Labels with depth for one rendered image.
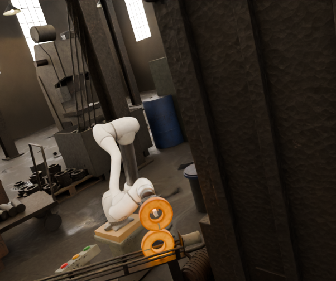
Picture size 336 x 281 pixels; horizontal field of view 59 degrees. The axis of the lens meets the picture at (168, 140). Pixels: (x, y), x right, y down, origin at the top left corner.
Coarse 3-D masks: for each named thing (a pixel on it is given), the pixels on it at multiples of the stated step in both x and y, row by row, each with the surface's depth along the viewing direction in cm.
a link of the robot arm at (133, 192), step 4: (140, 180) 165; (144, 180) 164; (148, 180) 167; (136, 184) 164; (140, 184) 161; (144, 184) 160; (148, 184) 161; (132, 188) 163; (136, 188) 161; (128, 192) 164; (132, 192) 162; (136, 192) 161; (132, 196) 161; (136, 196) 161; (136, 200) 161; (140, 200) 162
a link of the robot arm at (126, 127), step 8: (120, 120) 203; (128, 120) 204; (136, 120) 209; (120, 128) 200; (128, 128) 203; (136, 128) 207; (120, 136) 202; (128, 136) 205; (120, 144) 211; (128, 144) 210; (128, 152) 213; (128, 160) 216; (128, 168) 220; (136, 168) 224; (128, 176) 224; (136, 176) 226; (128, 184) 229
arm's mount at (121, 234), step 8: (128, 216) 241; (136, 216) 237; (104, 224) 240; (128, 224) 228; (136, 224) 227; (96, 232) 232; (104, 232) 226; (112, 232) 222; (120, 232) 219; (128, 232) 221; (120, 240) 215
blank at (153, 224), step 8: (152, 200) 132; (160, 200) 133; (144, 208) 132; (152, 208) 133; (160, 208) 134; (168, 208) 135; (144, 216) 133; (168, 216) 135; (144, 224) 133; (152, 224) 134; (160, 224) 135; (168, 224) 136
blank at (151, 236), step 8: (152, 232) 136; (160, 232) 137; (168, 232) 138; (144, 240) 136; (152, 240) 136; (168, 240) 138; (144, 248) 136; (152, 248) 140; (160, 248) 141; (168, 248) 139
